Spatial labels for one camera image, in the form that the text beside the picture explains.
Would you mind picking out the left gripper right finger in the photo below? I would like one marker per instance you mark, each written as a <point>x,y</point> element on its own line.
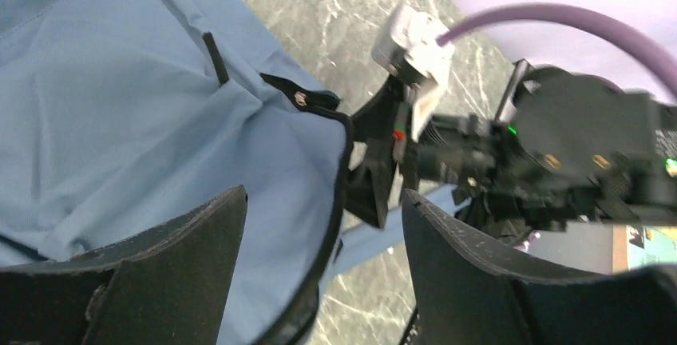
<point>472,289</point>

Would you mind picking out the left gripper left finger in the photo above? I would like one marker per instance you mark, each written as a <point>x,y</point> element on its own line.
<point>166,285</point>

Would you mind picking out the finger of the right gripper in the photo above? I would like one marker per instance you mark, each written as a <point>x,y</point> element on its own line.
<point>370,183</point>

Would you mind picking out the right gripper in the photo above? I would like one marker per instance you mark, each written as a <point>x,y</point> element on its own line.
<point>562,147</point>

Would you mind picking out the blue backpack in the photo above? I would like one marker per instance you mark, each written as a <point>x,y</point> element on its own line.
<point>121,115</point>

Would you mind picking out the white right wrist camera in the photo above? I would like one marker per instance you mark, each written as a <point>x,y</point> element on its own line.
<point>407,48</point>

